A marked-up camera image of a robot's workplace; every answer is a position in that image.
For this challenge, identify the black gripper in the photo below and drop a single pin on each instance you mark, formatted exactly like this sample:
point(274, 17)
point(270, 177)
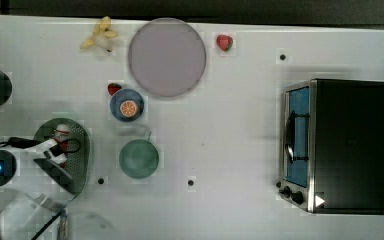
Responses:
point(51, 176)

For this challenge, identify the red ketchup bottle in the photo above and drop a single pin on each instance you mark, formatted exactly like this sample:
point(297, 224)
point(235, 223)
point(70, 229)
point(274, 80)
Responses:
point(61, 136)

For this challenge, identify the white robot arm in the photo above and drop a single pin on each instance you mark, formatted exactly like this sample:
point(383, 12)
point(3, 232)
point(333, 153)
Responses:
point(32, 169)

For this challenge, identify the teal green mug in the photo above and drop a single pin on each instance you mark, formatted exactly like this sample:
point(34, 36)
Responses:
point(139, 158)

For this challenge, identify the orange slice toy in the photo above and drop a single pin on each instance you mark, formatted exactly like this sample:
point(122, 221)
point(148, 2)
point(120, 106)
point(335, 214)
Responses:
point(129, 108)

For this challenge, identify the blue bowl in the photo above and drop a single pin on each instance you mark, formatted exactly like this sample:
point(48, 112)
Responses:
point(121, 96)

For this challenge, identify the small red strawberry toy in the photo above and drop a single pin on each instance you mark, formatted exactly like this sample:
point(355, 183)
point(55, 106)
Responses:
point(113, 88)

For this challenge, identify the peeled banana toy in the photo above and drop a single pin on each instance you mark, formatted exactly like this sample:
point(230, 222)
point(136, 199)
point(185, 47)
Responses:
point(102, 35)

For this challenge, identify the large grey round plate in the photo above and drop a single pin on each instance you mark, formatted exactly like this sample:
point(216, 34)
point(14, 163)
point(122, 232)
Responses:
point(167, 57)

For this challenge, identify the red green strawberry toy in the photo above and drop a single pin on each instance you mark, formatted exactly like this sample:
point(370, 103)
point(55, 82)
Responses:
point(224, 42)

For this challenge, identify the black toaster oven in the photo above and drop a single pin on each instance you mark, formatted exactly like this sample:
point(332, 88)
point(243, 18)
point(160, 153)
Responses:
point(332, 147)

